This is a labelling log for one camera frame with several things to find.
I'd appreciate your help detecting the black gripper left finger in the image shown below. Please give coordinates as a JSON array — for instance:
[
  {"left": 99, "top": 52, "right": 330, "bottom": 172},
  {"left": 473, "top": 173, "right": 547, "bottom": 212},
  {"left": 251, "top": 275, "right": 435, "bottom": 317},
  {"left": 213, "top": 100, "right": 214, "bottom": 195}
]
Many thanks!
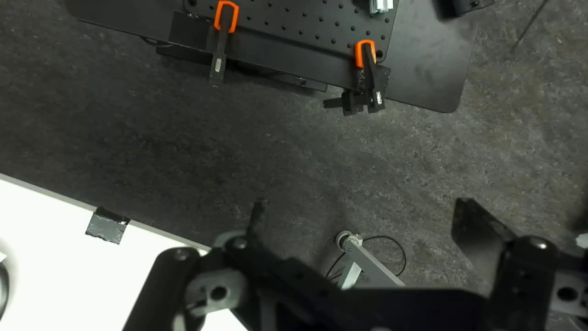
[{"left": 121, "top": 201, "right": 321, "bottom": 331}]

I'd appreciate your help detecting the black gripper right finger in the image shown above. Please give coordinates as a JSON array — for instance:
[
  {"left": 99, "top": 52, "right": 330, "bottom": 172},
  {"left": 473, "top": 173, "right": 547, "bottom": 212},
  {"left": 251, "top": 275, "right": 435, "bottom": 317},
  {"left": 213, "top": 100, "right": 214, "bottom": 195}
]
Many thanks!
[{"left": 450, "top": 197, "right": 588, "bottom": 331}]

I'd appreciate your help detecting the grey metal stand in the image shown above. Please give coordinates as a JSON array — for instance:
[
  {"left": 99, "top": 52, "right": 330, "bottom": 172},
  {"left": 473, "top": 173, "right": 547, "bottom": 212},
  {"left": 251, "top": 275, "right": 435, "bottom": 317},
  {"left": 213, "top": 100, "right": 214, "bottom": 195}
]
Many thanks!
[{"left": 332, "top": 229, "right": 407, "bottom": 291}]

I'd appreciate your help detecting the black table edge bracket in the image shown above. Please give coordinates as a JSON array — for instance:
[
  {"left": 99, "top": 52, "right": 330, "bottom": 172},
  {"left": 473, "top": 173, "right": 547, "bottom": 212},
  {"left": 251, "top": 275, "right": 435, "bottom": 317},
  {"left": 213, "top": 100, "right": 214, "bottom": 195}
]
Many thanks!
[{"left": 82, "top": 205, "right": 132, "bottom": 247}]

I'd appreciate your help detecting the black clamp orange handle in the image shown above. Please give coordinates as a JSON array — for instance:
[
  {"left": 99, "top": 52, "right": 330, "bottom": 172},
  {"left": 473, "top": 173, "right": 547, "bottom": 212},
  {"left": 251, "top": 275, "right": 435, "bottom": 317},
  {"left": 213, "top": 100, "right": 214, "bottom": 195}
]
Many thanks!
[
  {"left": 205, "top": 0, "right": 242, "bottom": 87},
  {"left": 321, "top": 37, "right": 393, "bottom": 118}
]

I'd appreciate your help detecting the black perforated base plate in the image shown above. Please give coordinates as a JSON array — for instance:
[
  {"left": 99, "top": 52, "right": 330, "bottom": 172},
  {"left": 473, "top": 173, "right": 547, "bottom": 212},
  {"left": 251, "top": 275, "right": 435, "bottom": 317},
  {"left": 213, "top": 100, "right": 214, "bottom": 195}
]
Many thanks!
[{"left": 62, "top": 0, "right": 473, "bottom": 116}]

